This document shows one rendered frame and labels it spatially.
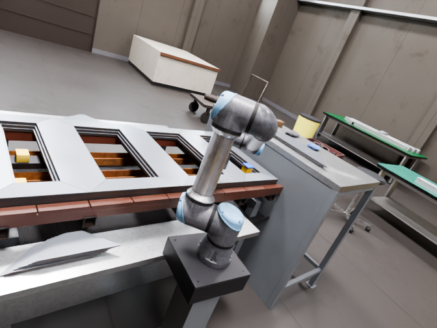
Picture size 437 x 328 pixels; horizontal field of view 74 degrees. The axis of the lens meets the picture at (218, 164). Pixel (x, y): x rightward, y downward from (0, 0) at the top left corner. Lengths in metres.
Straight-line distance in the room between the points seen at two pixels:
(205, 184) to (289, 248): 1.13
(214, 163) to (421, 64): 7.86
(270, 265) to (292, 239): 0.28
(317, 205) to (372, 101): 7.13
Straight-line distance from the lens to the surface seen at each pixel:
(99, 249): 1.24
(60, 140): 1.65
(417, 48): 8.82
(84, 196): 1.28
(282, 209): 2.06
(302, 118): 6.20
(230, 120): 1.00
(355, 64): 9.42
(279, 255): 2.15
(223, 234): 1.14
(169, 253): 1.28
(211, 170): 1.06
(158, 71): 7.49
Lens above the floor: 1.57
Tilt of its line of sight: 22 degrees down
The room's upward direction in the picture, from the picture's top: 21 degrees clockwise
